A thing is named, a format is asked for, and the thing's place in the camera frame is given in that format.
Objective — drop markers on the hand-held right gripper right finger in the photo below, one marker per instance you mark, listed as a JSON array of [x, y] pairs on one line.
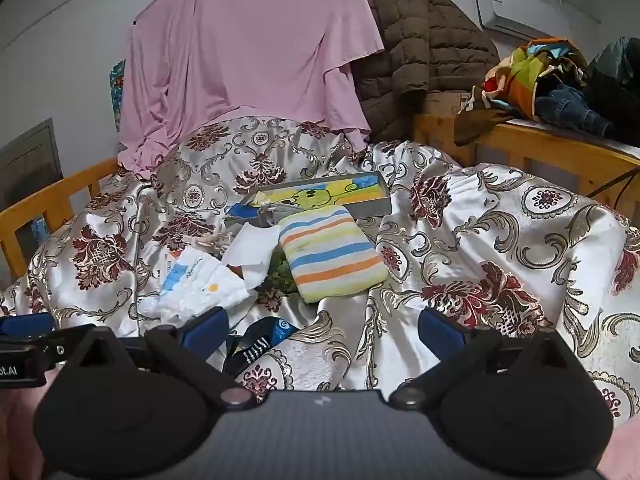
[[440, 330]]

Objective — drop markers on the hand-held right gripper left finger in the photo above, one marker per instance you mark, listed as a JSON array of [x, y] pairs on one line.
[[205, 330]]

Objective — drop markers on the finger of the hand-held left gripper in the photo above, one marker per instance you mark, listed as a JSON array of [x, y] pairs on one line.
[[30, 324]]

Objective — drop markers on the white and blue diaper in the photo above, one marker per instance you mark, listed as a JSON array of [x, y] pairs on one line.
[[200, 285]]

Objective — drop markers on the white cloth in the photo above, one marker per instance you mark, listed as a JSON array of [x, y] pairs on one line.
[[250, 255]]

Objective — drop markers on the grey metal tray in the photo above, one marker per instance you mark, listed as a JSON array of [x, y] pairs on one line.
[[370, 208]]

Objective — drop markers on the navy striped sock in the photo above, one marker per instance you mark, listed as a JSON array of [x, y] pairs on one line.
[[252, 350]]

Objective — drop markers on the green patterned cloth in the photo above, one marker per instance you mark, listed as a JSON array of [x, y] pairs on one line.
[[280, 275]]

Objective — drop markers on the floral satin blanket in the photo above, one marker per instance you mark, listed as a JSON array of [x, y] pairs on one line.
[[500, 240]]

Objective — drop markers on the striped towel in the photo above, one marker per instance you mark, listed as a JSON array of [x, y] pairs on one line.
[[330, 255]]

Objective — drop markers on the yellow cartoon printed cloth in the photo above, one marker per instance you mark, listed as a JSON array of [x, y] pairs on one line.
[[320, 192]]

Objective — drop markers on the brown printed cloth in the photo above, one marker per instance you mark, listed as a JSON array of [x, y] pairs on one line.
[[480, 120]]

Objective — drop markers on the blue jeans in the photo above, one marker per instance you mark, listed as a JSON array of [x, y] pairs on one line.
[[565, 105]]

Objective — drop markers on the multicoloured patchwork cloth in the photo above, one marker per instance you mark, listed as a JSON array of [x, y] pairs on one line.
[[525, 70]]

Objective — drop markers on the brown puffer jacket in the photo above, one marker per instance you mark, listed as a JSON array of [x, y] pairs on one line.
[[415, 35]]

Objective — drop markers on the pink bed sheet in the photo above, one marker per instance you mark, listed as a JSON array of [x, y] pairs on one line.
[[250, 35]]

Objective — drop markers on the dark green bag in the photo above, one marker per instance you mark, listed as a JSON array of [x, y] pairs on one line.
[[620, 85]]

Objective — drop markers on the white air conditioner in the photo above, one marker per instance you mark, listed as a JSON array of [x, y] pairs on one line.
[[530, 5]]

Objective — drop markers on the wooden bed rail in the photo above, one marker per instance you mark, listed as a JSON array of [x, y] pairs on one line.
[[60, 195]]

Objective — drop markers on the wooden bed frame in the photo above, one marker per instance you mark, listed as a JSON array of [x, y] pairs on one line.
[[540, 155]]

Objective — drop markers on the blue floral wall poster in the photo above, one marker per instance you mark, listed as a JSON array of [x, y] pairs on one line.
[[117, 90]]

